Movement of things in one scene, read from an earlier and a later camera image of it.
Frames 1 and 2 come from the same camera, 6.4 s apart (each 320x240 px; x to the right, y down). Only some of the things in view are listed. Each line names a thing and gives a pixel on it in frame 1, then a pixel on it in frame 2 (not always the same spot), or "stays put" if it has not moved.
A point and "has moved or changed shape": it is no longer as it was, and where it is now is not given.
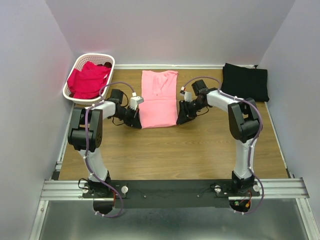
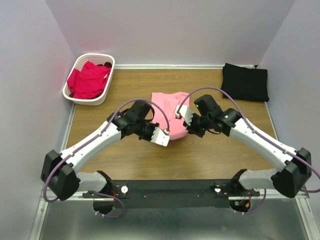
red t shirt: (87, 83) stays put
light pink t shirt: (159, 89) has moved or changed shape
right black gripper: (185, 115) -> (191, 129)
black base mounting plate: (171, 193) stays put
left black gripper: (134, 121) -> (153, 126)
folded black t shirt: (244, 82) stays put
